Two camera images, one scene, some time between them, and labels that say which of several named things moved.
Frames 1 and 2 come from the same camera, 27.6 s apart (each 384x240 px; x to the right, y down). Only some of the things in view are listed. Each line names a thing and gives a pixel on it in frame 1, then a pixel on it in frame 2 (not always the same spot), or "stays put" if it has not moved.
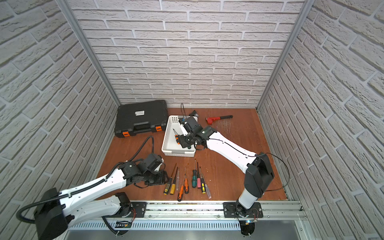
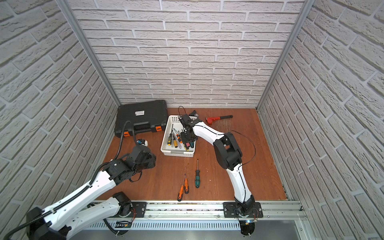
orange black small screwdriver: x=177 y=138 stays put
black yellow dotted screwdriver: x=168 y=184 -> x=169 y=139
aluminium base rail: x=296 y=211 stays put
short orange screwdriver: x=186 y=189 stays put
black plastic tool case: x=145 y=116 stays put
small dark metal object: x=194 y=113 stays put
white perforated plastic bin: x=170 y=147 stays put
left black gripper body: x=158 y=176 -> x=152 y=162
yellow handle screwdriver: x=173 y=185 -> x=175 y=141
